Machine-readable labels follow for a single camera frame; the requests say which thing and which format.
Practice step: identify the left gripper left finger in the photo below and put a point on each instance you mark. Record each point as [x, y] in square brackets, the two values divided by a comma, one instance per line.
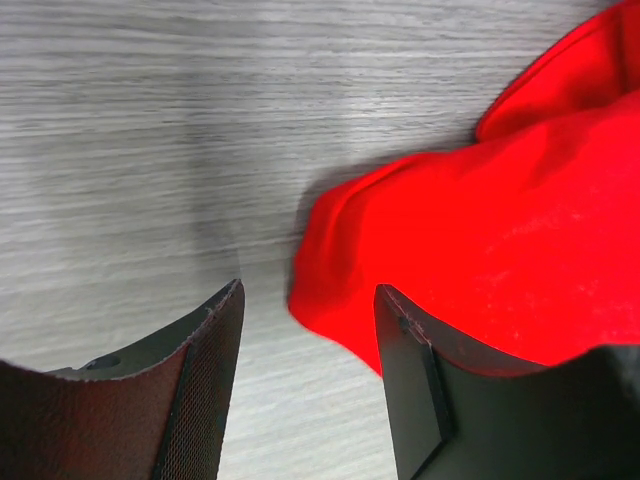
[155, 409]

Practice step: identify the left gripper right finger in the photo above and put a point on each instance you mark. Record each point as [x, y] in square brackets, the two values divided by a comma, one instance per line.
[460, 409]

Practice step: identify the red t shirt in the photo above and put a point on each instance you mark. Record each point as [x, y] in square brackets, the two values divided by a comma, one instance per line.
[527, 240]

